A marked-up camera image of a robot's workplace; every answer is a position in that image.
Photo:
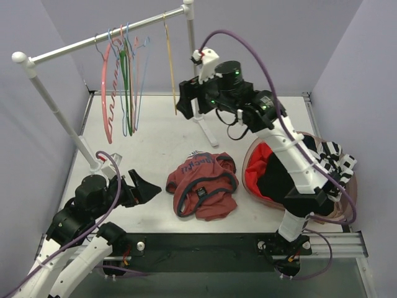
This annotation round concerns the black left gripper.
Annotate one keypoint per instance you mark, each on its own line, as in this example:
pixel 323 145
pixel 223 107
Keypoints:
pixel 128 191

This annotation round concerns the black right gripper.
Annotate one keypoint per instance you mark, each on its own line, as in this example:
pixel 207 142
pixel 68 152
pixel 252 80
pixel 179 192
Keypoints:
pixel 192 90

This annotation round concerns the maroon tank top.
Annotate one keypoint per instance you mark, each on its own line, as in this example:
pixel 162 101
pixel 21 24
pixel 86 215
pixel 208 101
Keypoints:
pixel 203 186

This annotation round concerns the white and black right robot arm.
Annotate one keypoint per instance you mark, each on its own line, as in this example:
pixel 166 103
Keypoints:
pixel 221 86

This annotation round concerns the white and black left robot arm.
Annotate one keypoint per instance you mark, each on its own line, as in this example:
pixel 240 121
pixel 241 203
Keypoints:
pixel 79 237

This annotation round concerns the green velvet hanger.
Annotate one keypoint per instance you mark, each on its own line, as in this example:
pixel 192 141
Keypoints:
pixel 126 64

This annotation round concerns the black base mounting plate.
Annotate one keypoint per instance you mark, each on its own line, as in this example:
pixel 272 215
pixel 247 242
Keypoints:
pixel 202 252

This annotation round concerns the red garment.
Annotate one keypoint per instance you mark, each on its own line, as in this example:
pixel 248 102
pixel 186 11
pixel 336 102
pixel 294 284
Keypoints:
pixel 254 167

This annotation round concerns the black white striped garment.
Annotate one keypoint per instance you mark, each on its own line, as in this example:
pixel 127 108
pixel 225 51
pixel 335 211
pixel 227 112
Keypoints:
pixel 331 157

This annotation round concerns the white clothes rack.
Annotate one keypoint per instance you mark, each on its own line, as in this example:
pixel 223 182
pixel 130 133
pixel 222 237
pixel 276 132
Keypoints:
pixel 29 64

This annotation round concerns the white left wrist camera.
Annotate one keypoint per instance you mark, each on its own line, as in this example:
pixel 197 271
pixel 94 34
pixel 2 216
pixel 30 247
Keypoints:
pixel 107 168

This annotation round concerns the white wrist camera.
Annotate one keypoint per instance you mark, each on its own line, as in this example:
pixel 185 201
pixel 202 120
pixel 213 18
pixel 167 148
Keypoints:
pixel 208 60
pixel 107 168

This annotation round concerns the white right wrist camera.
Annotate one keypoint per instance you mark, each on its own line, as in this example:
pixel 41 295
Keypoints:
pixel 208 60

